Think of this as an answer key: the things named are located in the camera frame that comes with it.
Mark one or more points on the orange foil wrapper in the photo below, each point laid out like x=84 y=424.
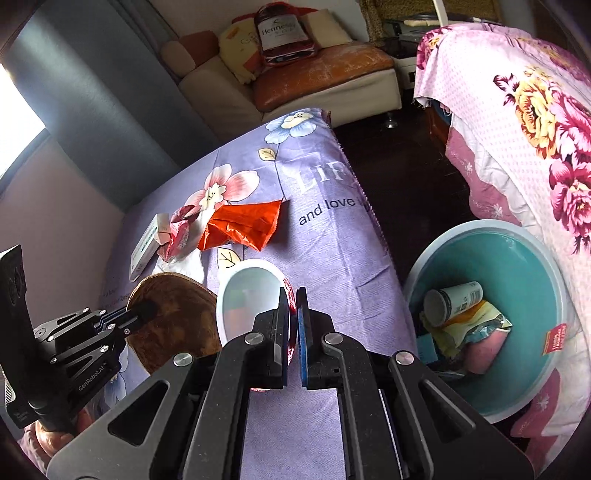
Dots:
x=244 y=221

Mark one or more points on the teal plastic basin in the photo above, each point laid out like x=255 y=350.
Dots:
x=521 y=277

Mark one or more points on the white and red plastic cup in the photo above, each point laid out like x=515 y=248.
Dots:
x=249 y=300

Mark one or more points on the purple floral bedsheet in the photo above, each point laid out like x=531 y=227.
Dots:
x=323 y=240

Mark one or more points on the pink quilt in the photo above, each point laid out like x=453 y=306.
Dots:
x=480 y=194

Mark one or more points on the cream sofa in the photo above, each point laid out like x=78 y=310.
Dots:
x=217 y=92

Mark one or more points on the brown patterned cloth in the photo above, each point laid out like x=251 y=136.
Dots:
x=397 y=11

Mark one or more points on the pink paper cup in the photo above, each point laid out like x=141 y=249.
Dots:
x=485 y=355

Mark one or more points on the light blue packet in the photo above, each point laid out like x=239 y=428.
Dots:
x=491 y=325

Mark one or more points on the brown wooden bowl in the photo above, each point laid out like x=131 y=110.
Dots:
x=175 y=314

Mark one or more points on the pink floral blanket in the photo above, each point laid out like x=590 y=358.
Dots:
x=485 y=69

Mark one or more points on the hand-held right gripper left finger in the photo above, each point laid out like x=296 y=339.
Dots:
x=272 y=341

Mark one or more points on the orange round cushion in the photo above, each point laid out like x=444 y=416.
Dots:
x=198 y=48

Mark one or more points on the brown leather seat cushion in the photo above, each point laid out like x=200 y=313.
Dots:
x=323 y=74

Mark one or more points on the white cylindrical cup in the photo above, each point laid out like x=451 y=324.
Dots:
x=455 y=300

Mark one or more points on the cream pillow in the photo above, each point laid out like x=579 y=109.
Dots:
x=325 y=27

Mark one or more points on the yellow pillow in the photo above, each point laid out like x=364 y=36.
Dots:
x=240 y=50

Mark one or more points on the window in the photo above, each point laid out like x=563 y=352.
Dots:
x=18 y=124

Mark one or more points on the yellow packet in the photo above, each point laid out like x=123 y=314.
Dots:
x=466 y=314

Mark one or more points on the blue green milk carton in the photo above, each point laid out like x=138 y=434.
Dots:
x=425 y=350

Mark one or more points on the person's left hand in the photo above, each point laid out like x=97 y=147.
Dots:
x=44 y=447

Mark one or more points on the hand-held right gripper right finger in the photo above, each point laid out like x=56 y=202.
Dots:
x=302 y=341

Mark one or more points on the crumpled pink wrapper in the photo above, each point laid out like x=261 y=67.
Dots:
x=184 y=230

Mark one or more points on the white cardboard box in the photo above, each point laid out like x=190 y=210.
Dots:
x=145 y=249

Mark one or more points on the bottle shaped pillow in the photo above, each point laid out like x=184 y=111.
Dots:
x=284 y=32

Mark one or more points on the white pole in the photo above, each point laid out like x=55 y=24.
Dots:
x=441 y=13

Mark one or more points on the yellow white wrapper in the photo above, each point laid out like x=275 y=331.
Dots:
x=448 y=341

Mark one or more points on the dark low table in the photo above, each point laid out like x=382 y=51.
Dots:
x=406 y=55

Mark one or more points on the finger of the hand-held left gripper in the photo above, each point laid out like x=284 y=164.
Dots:
x=74 y=323
x=143 y=314

